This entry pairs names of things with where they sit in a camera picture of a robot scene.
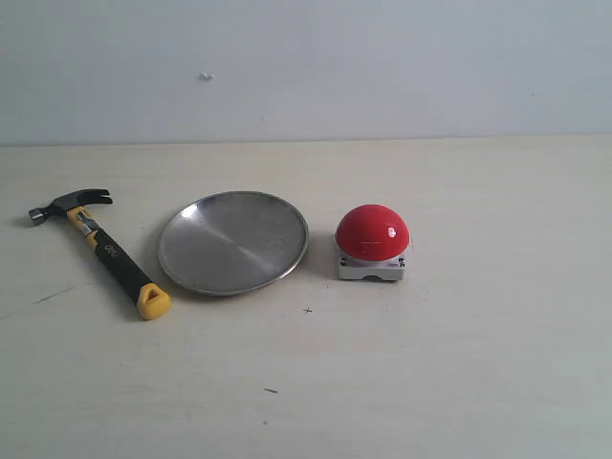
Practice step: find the round steel plate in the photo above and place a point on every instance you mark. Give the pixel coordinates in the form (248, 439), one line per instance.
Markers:
(232, 243)

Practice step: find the red dome push button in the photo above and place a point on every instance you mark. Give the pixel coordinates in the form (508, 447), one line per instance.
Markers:
(371, 241)

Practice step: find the yellow black claw hammer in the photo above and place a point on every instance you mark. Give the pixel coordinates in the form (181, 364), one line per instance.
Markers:
(150, 300)

